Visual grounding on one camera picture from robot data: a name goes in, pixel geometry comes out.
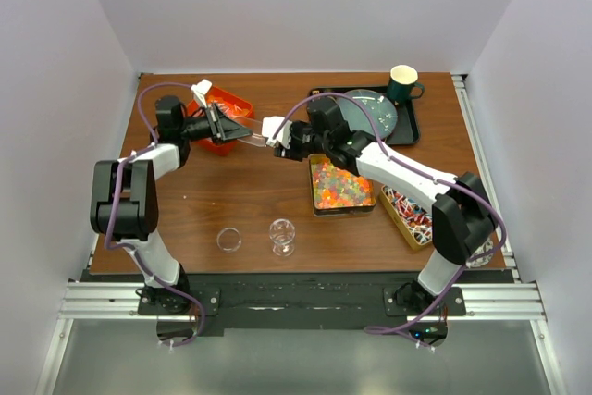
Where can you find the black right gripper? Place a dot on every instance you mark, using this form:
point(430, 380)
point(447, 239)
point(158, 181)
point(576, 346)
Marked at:
point(292, 152)

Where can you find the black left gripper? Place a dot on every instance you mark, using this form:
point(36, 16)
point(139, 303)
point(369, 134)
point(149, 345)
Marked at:
point(221, 127)

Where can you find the clear plastic scoop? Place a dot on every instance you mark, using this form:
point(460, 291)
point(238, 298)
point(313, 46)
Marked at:
point(249, 131)

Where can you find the black tin of star candies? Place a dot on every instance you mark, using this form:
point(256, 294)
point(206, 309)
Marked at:
point(338, 192)

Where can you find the clear glass jar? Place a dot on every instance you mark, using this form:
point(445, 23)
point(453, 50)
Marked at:
point(282, 234)

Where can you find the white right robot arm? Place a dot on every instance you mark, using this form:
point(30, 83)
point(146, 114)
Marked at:
point(462, 215)

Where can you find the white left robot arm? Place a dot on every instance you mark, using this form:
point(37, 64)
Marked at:
point(124, 206)

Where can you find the orange box of lollipops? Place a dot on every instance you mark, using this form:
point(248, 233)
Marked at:
point(232, 106)

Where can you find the teal ceramic plate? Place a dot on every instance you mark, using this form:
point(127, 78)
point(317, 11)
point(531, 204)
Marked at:
point(381, 110)

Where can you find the black serving tray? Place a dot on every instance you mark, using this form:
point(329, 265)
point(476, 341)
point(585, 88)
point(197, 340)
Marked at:
point(406, 131)

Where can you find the clear jar lid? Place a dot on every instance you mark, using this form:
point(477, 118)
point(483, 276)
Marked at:
point(229, 240)

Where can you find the dark green mug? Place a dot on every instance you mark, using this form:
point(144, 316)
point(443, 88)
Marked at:
point(403, 85)

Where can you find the gold tin of lollipops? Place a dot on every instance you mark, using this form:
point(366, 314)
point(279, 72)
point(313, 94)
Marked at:
point(412, 220)

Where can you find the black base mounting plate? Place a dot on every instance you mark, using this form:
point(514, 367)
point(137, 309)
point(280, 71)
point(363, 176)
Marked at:
point(300, 301)

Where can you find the patterned small bowl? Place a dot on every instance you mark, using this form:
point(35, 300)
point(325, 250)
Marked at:
point(482, 255)

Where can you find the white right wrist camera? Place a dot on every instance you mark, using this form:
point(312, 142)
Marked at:
point(276, 131)

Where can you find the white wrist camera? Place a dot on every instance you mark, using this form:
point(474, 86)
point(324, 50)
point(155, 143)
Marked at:
point(276, 131)
point(200, 91)

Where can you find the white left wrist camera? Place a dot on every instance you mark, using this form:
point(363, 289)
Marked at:
point(200, 91)

